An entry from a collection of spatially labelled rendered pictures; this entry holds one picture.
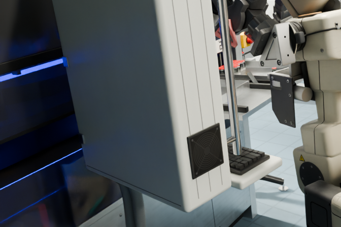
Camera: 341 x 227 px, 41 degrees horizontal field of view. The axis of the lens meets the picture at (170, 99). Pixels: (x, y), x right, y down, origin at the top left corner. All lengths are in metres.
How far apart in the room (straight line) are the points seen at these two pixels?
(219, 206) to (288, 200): 0.63
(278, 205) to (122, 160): 1.61
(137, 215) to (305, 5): 0.81
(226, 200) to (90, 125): 1.15
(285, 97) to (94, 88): 0.58
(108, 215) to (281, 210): 1.28
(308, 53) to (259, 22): 0.16
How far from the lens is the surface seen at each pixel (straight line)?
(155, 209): 1.95
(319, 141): 1.43
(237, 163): 1.38
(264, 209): 2.78
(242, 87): 1.89
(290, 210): 2.77
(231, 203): 2.46
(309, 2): 1.34
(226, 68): 1.23
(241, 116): 1.63
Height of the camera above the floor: 1.40
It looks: 16 degrees down
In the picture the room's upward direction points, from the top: 8 degrees counter-clockwise
